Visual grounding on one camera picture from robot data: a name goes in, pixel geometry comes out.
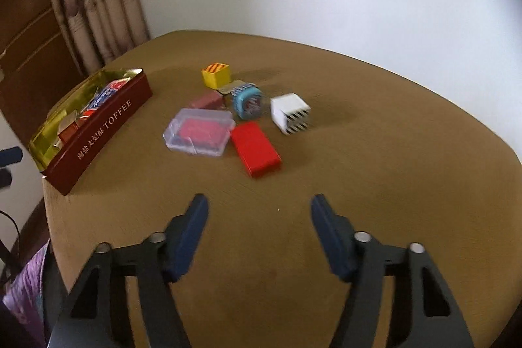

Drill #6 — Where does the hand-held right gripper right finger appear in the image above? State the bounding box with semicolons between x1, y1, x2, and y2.
311;193;476;348

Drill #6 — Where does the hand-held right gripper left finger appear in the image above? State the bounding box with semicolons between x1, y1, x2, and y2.
53;193;209;348

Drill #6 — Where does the brown and red cardboard box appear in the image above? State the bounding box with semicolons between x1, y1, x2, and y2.
57;115;88;145

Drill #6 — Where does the red tin box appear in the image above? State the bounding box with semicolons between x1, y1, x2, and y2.
28;68;153;196

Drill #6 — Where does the clear case red insert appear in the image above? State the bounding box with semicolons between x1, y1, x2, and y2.
163;107;236;158

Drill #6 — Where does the clear floss box blue label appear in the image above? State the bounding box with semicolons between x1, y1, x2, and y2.
79;83;117;116

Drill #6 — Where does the red rectangular box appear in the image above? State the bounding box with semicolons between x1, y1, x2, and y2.
230;121;282;179

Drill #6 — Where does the white cube zigzag side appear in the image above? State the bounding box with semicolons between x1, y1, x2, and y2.
270;92;311;136

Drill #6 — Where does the pink lip gloss gold cap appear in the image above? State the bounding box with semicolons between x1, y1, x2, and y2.
188;81;245;110

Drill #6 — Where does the blue patterned tape roll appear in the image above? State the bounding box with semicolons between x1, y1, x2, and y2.
232;83;262;117

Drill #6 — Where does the yellow striped small box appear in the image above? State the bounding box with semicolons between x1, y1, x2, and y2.
201;63;231;88

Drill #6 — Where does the brown wooden door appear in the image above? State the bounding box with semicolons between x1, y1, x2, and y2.
0;0;88;153

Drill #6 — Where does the purple cloth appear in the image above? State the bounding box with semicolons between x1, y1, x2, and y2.
2;246;52;344

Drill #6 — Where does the black cable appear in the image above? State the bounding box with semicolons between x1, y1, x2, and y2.
0;209;21;283

